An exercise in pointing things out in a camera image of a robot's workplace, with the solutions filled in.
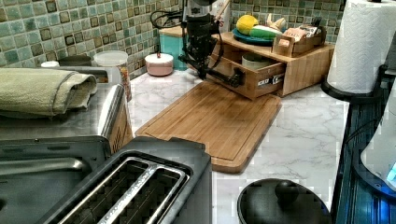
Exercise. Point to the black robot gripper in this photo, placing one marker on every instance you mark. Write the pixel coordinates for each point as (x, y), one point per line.
(198, 44)

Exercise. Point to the wooden drawer with black handle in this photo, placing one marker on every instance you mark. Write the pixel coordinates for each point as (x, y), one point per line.
(256, 82)

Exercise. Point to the wooden drawer cabinet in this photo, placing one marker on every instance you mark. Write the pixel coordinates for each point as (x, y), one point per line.
(301, 72)

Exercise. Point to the green bowl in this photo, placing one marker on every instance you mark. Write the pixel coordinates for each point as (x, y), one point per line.
(254, 61)

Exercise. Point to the blue plate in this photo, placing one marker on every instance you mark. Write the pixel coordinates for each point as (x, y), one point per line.
(251, 40)

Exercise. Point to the bamboo cutting board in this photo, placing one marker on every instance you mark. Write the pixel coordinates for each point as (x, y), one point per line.
(229, 125)

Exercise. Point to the yellow plush lemon toy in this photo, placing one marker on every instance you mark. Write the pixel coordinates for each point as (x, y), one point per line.
(245, 23)

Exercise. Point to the cream plush toy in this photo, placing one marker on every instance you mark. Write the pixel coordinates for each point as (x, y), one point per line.
(278, 24)

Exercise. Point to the wooden organizer tray with packets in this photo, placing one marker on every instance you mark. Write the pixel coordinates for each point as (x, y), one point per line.
(297, 41)

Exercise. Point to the teal box with wooden lid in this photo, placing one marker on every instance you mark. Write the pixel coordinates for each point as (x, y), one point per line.
(171, 43)

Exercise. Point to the pink pot with lid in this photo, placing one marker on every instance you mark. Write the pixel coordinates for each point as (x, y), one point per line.
(159, 64)

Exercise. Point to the clear cereal jar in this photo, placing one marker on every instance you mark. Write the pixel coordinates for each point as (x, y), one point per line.
(117, 61)

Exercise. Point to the black pot lid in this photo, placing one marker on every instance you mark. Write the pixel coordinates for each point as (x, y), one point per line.
(280, 201)

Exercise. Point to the stainless toaster oven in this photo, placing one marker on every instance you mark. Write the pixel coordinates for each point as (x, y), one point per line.
(43, 159)

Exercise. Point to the white paper towel roll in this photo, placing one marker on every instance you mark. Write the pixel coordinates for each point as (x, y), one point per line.
(366, 31)

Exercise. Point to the black silver toaster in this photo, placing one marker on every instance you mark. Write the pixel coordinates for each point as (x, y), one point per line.
(149, 181)

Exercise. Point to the black paper towel holder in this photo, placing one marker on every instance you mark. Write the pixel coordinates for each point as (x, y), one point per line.
(357, 96)

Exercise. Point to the dark metal bowl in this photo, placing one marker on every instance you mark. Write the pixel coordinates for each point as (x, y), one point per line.
(76, 60)

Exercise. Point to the green folded towel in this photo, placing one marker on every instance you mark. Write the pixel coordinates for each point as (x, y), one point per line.
(30, 93)

